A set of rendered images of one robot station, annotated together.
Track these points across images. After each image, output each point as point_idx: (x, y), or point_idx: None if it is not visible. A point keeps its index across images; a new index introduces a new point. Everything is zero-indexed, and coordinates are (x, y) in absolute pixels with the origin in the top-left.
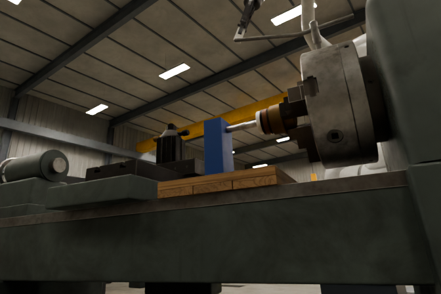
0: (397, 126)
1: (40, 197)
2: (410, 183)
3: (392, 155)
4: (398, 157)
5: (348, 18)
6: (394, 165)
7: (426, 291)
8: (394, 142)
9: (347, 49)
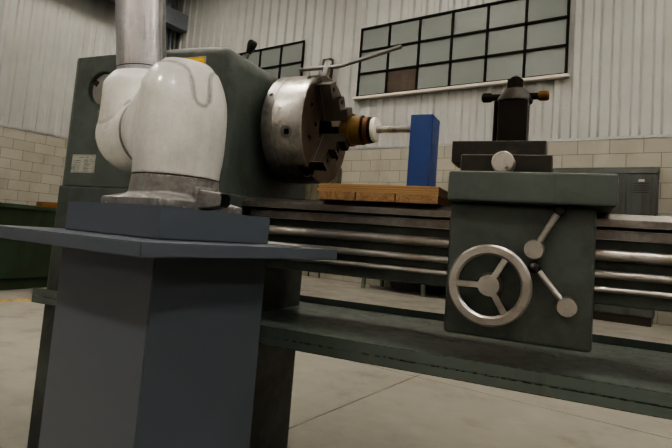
0: (304, 185)
1: None
2: None
3: (277, 180)
4: (289, 191)
5: (303, 71)
6: (274, 187)
7: (274, 272)
8: (291, 183)
9: None
